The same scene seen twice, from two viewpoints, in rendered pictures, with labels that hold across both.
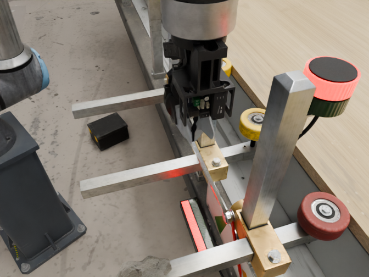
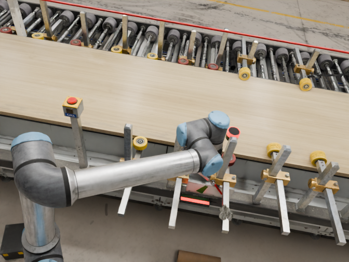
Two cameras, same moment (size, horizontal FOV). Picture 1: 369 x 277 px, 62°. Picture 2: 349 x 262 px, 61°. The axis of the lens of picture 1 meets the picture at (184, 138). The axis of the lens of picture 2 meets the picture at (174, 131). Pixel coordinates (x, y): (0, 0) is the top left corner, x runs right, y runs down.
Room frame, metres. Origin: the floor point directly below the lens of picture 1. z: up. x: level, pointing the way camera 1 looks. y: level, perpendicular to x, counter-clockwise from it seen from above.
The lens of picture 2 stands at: (0.25, 0.87, 2.14)
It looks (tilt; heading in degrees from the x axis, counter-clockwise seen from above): 46 degrees down; 289
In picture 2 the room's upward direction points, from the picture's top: 9 degrees clockwise
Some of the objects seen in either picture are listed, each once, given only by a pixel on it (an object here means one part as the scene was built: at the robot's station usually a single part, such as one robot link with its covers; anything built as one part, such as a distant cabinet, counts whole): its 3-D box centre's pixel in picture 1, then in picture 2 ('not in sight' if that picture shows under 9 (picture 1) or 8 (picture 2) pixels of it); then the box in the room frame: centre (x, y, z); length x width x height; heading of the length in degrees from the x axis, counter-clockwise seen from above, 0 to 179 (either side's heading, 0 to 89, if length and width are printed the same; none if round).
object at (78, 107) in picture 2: not in sight; (73, 107); (1.02, 0.10, 1.18); 0.07 x 0.07 x 0.08; 17
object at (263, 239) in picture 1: (258, 235); (222, 178); (0.27, -0.13, 0.85); 0.14 x 0.06 x 0.05; 17
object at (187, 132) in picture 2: not in sight; (193, 134); (0.44, 0.08, 1.31); 0.12 x 0.12 x 0.09; 49
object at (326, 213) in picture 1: (316, 225); (226, 162); (0.29, -0.24, 0.85); 0.08 x 0.08 x 0.11
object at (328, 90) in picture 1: (329, 77); (233, 132); (0.31, -0.17, 1.16); 0.06 x 0.06 x 0.02
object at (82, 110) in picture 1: (151, 98); (131, 178); (0.70, 0.10, 0.83); 0.44 x 0.03 x 0.04; 107
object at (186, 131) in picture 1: (187, 129); not in sight; (0.36, 0.00, 1.03); 0.06 x 0.03 x 0.09; 17
